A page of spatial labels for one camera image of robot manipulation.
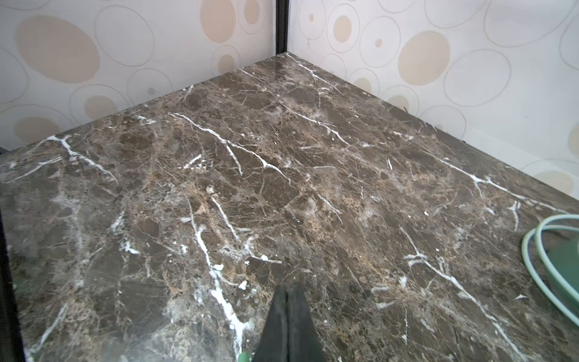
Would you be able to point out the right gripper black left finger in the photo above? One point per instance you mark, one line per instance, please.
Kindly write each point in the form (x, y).
(273, 343)

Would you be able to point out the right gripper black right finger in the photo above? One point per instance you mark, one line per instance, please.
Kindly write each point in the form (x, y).
(303, 342)

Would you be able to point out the mint green headphones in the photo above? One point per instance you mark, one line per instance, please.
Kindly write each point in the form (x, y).
(560, 263)

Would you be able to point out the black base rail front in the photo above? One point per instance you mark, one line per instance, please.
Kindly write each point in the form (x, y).
(12, 347)

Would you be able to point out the black corner frame post left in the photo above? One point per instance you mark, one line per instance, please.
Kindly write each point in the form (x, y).
(282, 24)

